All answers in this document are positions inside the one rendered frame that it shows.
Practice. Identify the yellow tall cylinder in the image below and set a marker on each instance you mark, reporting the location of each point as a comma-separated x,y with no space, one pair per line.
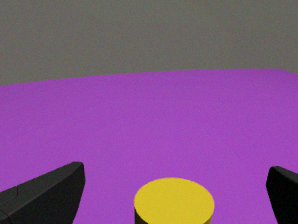
173,201

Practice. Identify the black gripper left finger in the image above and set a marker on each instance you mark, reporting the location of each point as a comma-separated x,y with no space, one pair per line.
49,199

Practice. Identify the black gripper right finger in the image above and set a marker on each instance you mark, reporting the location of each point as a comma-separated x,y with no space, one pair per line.
282,187

